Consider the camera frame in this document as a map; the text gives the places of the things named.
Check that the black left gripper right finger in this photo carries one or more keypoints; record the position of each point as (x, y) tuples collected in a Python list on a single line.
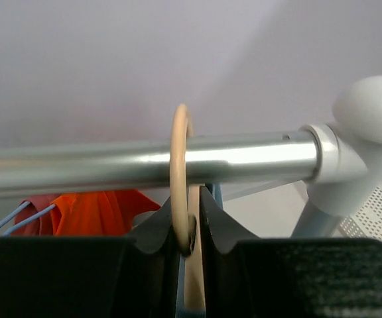
[(246, 276)]

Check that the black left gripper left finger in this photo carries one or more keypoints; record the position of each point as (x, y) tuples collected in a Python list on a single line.
[(130, 276)]

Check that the orange t shirt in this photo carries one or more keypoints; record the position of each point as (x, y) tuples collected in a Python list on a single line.
[(109, 213)]

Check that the beige plastic hanger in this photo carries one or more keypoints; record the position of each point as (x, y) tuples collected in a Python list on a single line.
[(185, 210)]

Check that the grey blue t shirt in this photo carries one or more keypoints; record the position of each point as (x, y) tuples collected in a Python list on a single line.
[(181, 310)]

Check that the pink red t shirt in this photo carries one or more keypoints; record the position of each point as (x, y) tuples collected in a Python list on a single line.
[(40, 226)]

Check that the silver clothes rack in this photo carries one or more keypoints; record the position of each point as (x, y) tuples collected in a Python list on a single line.
[(341, 162)]

